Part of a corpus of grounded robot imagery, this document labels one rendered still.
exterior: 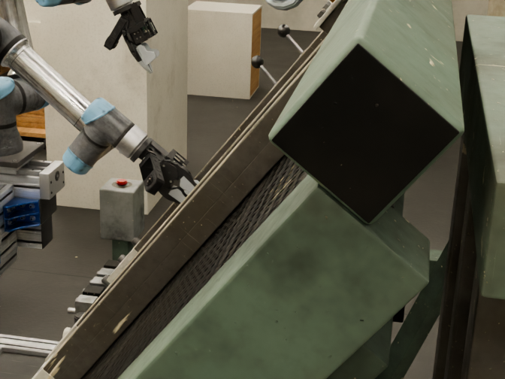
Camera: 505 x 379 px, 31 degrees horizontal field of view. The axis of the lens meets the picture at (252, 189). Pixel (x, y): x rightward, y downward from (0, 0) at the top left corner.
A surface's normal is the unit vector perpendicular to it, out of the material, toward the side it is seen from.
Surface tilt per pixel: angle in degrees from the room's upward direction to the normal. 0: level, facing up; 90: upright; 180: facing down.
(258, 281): 90
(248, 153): 90
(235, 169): 90
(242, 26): 90
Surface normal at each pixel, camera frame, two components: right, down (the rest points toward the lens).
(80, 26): -0.18, 0.34
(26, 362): 0.04, -0.94
